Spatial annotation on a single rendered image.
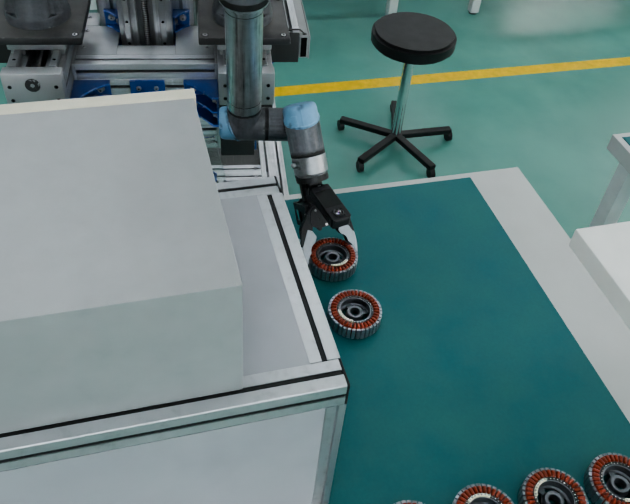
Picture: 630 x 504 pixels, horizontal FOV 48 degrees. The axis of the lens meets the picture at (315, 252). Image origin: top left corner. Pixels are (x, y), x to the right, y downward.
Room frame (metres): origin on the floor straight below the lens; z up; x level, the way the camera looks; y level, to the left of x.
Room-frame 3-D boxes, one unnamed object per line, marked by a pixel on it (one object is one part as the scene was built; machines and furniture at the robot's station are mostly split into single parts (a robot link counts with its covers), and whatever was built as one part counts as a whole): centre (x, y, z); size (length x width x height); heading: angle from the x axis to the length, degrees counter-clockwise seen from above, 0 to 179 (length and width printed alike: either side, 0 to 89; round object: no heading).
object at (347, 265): (1.10, -0.04, 0.77); 0.11 x 0.11 x 0.04
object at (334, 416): (0.66, 0.00, 0.91); 0.28 x 0.03 x 0.32; 19
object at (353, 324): (0.95, -0.09, 0.77); 0.11 x 0.11 x 0.04
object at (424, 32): (2.62, -0.33, 0.28); 0.54 x 0.49 x 0.56; 19
